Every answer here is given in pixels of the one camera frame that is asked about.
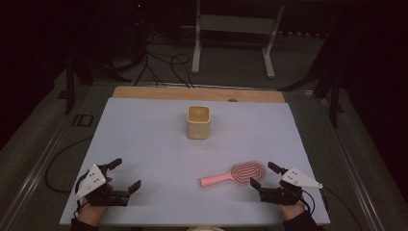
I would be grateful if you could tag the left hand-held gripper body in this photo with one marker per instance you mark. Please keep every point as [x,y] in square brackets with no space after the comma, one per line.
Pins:
[102,194]

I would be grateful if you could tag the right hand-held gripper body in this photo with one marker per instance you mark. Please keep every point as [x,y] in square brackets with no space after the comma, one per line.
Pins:
[282,194]

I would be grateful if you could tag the pink hairbrush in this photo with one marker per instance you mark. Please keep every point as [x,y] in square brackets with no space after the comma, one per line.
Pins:
[247,172]

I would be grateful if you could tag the square wooden cup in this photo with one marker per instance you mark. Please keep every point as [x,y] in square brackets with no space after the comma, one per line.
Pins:
[198,126]

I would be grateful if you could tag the person's right hand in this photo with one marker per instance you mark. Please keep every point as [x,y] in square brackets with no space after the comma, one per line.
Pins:
[291,210]

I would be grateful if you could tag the person's left hand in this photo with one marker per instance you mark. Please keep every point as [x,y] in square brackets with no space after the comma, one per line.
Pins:
[91,214]

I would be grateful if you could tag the white table mat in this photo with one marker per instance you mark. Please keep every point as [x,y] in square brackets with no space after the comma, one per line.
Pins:
[154,144]

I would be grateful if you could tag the black tripod stand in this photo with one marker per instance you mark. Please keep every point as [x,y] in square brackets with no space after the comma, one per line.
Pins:
[335,102]
[70,91]

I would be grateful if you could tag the wooden table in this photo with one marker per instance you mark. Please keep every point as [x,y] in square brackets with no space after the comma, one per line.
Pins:
[192,94]

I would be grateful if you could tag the white metal stand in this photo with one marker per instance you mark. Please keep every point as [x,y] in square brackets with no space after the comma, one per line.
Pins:
[235,24]

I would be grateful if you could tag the black square floor frame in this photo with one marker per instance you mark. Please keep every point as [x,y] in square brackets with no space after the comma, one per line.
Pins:
[77,120]

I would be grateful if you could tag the aluminium floor rail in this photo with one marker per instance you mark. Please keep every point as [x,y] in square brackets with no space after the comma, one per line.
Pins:
[352,173]
[35,173]

